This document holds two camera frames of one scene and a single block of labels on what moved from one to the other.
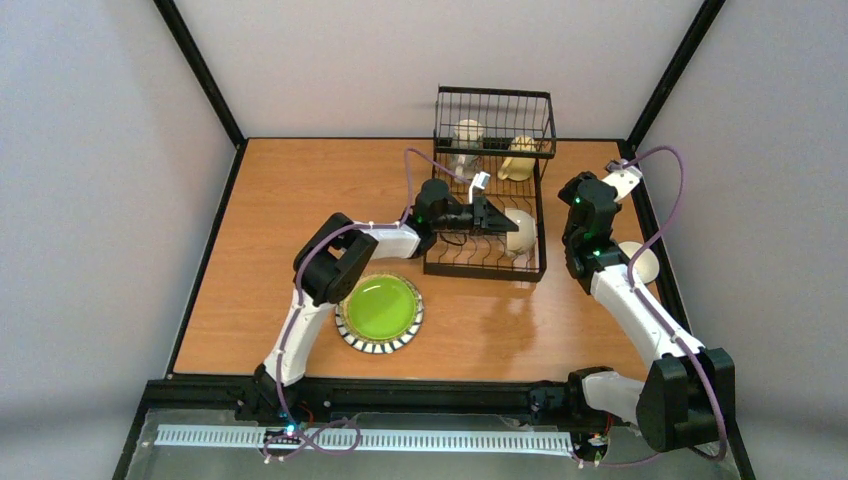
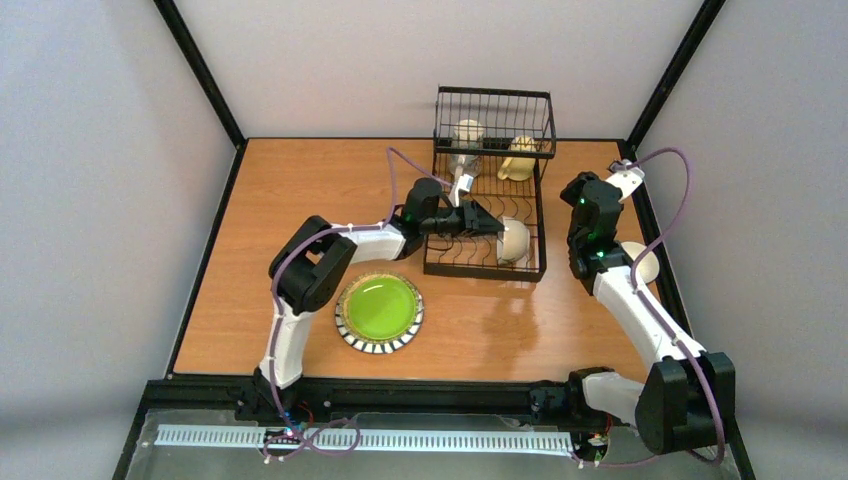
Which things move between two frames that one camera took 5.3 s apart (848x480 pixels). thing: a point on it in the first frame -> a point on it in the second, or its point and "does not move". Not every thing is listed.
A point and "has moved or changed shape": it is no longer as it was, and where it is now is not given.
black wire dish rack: (500, 133) does not move
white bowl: (520, 243) has moved or changed shape
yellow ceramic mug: (519, 168) does not move
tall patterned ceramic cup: (467, 145) does not move
